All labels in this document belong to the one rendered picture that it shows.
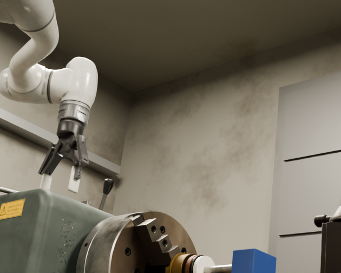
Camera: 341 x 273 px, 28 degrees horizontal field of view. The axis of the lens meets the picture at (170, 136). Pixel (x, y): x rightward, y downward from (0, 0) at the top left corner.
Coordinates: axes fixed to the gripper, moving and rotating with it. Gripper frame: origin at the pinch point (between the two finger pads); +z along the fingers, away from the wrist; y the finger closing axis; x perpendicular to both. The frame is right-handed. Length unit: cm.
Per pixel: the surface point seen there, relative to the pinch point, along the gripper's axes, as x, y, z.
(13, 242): -14.0, 6.3, 19.2
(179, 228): 17.4, 31.7, 8.9
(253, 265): 8, 64, 23
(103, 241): -3.1, 27.3, 17.6
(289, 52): 201, -72, -173
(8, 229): -14.0, 2.6, 15.3
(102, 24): 118, -163, -180
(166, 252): 6.7, 39.1, 18.5
